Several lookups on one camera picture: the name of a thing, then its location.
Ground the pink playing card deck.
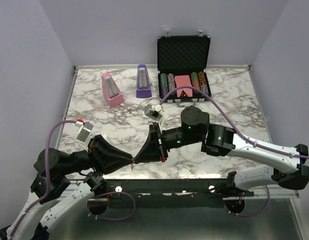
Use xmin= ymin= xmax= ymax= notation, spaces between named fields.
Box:
xmin=174 ymin=75 xmax=193 ymax=98

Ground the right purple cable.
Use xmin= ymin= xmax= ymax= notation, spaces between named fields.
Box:
xmin=159 ymin=85 xmax=309 ymax=218

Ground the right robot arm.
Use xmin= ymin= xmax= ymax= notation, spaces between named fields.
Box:
xmin=134 ymin=106 xmax=309 ymax=196

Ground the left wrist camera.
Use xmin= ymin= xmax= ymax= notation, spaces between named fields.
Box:
xmin=75 ymin=119 xmax=94 ymax=150

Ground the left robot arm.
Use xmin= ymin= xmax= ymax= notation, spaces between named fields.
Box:
xmin=0 ymin=135 xmax=133 ymax=240

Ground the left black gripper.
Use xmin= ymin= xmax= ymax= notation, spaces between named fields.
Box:
xmin=61 ymin=133 xmax=134 ymax=176

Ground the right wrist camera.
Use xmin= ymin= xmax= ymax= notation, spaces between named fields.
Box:
xmin=144 ymin=104 xmax=164 ymax=130

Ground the pink metronome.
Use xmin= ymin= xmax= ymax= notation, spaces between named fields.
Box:
xmin=101 ymin=72 xmax=125 ymax=108

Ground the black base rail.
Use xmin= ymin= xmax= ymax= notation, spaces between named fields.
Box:
xmin=76 ymin=177 xmax=255 ymax=210

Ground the black poker chip case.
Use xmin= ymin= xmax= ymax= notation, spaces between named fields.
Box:
xmin=157 ymin=35 xmax=212 ymax=104

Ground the purple cable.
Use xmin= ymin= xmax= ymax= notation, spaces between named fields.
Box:
xmin=159 ymin=85 xmax=309 ymax=218
xmin=9 ymin=119 xmax=137 ymax=238

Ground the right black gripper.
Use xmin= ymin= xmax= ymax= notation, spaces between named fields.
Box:
xmin=134 ymin=122 xmax=202 ymax=164

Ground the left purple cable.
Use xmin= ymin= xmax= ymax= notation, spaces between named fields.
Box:
xmin=9 ymin=119 xmax=137 ymax=238

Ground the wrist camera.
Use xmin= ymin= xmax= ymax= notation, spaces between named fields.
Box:
xmin=75 ymin=119 xmax=94 ymax=150
xmin=144 ymin=104 xmax=164 ymax=130

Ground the purple metronome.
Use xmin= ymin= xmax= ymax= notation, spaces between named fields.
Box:
xmin=136 ymin=64 xmax=152 ymax=99

